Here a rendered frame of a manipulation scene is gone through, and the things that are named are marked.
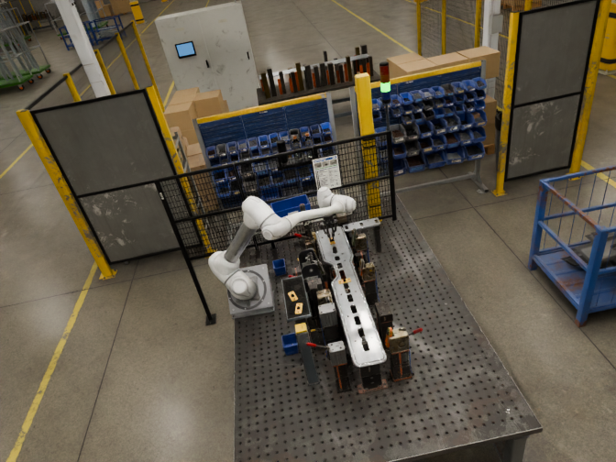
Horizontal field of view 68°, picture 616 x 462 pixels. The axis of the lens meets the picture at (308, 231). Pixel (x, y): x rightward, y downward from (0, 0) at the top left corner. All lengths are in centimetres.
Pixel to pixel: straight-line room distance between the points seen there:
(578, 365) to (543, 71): 296
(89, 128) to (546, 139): 486
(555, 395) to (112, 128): 439
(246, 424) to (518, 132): 422
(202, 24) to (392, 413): 794
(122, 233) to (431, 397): 381
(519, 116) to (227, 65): 580
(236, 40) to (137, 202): 498
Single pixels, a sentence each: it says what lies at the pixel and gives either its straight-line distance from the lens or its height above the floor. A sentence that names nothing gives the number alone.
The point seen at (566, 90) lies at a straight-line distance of 575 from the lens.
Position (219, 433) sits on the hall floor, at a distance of 376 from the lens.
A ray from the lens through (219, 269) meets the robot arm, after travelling 321.
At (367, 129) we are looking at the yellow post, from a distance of 372.
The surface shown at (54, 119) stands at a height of 187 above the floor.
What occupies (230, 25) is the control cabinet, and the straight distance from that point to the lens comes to 936.
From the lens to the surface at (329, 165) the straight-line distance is 373.
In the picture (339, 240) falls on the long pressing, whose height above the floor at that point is 100.
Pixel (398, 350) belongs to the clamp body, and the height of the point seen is 96.
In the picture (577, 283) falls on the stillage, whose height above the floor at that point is 17.
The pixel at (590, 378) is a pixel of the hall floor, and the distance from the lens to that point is 399.
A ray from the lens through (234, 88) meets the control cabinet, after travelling 960.
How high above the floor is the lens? 300
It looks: 34 degrees down
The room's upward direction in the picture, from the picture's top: 11 degrees counter-clockwise
